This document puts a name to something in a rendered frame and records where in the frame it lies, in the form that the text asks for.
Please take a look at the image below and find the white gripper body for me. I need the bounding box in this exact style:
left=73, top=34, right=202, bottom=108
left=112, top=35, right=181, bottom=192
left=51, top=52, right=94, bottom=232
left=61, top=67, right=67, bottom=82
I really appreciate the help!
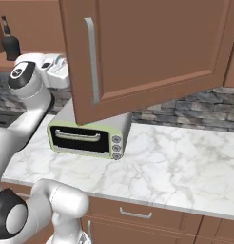
left=46, top=53, right=71, bottom=90

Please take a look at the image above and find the black liquor bottle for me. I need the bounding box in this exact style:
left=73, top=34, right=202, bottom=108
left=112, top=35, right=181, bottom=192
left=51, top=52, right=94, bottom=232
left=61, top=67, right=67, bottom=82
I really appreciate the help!
left=1, top=15, right=22, bottom=62

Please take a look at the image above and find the green and silver toaster oven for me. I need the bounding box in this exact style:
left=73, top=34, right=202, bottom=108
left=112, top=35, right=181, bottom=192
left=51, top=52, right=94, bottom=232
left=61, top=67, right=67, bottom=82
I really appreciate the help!
left=46, top=97, right=133, bottom=161

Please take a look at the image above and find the brown base cupboard door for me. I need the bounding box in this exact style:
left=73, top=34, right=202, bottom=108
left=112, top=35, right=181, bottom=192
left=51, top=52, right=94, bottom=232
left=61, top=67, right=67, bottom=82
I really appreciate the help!
left=80, top=216, right=197, bottom=244

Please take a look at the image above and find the brown drawer front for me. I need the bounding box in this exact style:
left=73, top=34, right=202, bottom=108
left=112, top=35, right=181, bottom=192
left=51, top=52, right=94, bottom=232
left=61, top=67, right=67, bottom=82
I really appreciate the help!
left=86, top=196, right=187, bottom=232
left=198, top=214, right=234, bottom=242

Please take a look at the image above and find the silver cabinet door handle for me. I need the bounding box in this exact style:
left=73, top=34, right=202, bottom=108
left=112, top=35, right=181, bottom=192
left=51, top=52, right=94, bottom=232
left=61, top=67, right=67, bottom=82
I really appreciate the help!
left=83, top=17, right=101, bottom=106

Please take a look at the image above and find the brown wall cabinet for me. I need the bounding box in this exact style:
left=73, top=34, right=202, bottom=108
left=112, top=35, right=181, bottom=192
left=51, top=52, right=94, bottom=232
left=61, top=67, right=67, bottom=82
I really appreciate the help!
left=0, top=0, right=67, bottom=72

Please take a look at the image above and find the silver drawer handle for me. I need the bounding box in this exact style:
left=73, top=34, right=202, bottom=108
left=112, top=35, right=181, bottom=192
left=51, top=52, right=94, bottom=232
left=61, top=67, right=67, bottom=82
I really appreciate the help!
left=119, top=206, right=153, bottom=220

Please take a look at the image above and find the silver cupboard door handle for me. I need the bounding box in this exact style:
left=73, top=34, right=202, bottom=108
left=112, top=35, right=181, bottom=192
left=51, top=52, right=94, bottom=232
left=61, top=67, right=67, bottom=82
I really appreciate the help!
left=87, top=219, right=93, bottom=243

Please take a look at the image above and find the brown closed wall cabinet door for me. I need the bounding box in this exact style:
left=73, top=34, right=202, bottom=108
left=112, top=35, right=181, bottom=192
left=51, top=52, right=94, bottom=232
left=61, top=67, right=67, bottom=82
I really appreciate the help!
left=223, top=30, right=234, bottom=89

